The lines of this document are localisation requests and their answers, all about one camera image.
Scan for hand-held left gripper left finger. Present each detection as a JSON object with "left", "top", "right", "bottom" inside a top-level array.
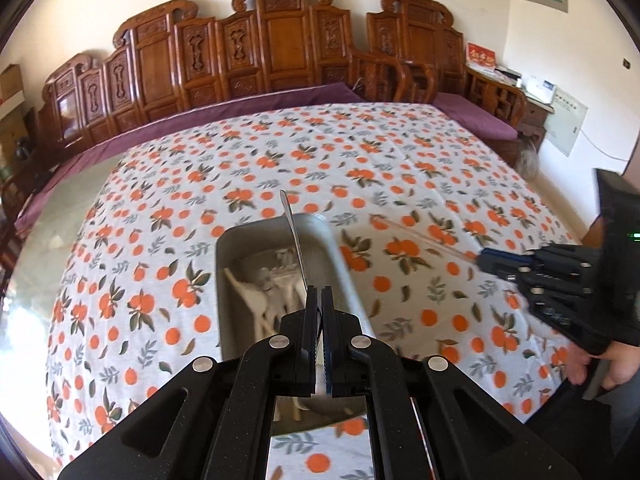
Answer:
[{"left": 59, "top": 286, "right": 319, "bottom": 480}]

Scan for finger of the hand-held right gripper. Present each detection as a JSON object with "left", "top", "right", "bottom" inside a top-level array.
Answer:
[
  {"left": 480, "top": 264, "right": 523, "bottom": 281},
  {"left": 477, "top": 247, "right": 538, "bottom": 267}
]

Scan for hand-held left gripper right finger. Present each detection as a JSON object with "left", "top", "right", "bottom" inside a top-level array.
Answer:
[{"left": 322, "top": 287, "right": 583, "bottom": 480}]

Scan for grey metal tray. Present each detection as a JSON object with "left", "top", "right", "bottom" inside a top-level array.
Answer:
[{"left": 214, "top": 212, "right": 377, "bottom": 436}]

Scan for steel table knife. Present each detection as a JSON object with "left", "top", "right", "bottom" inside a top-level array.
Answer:
[{"left": 279, "top": 189, "right": 310, "bottom": 297}]

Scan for person's right hand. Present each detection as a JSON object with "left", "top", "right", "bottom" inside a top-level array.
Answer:
[{"left": 567, "top": 345, "right": 640, "bottom": 391}]

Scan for grey fluffy thing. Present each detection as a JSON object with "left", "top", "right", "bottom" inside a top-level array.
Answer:
[{"left": 515, "top": 140, "right": 544, "bottom": 181}]

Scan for wooden side table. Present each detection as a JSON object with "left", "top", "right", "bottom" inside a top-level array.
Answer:
[{"left": 520, "top": 95, "right": 549, "bottom": 152}]

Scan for short purple seat cushion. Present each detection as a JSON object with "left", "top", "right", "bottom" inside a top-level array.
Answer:
[{"left": 432, "top": 92, "right": 520, "bottom": 142}]

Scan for orange print tablecloth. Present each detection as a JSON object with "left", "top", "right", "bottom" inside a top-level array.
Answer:
[{"left": 45, "top": 101, "right": 581, "bottom": 480}]

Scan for white and blue box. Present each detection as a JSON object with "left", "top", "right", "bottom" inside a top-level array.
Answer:
[{"left": 525, "top": 76, "right": 557, "bottom": 105}]

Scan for red box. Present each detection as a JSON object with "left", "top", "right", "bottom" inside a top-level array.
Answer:
[{"left": 466, "top": 42, "right": 499, "bottom": 71}]

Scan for carved wooden sofa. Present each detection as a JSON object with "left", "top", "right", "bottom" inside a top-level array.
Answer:
[{"left": 366, "top": 0, "right": 548, "bottom": 161}]

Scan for long purple seat cushion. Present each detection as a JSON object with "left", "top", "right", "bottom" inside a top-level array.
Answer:
[{"left": 15, "top": 82, "right": 366, "bottom": 231}]

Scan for long carved wooden bench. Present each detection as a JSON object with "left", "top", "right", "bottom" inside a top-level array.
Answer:
[{"left": 37, "top": 0, "right": 416, "bottom": 161}]

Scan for dark wooden chair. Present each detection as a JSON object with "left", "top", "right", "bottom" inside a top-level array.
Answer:
[{"left": 0, "top": 160, "right": 46, "bottom": 261}]

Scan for cardboard boxes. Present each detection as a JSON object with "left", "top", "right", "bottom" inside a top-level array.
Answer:
[{"left": 0, "top": 64, "right": 26, "bottom": 111}]

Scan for white wall paper sheet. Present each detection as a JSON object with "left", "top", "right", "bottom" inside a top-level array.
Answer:
[{"left": 544, "top": 92, "right": 589, "bottom": 159}]

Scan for thin wall cable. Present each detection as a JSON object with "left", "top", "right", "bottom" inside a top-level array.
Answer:
[{"left": 580, "top": 129, "right": 632, "bottom": 162}]

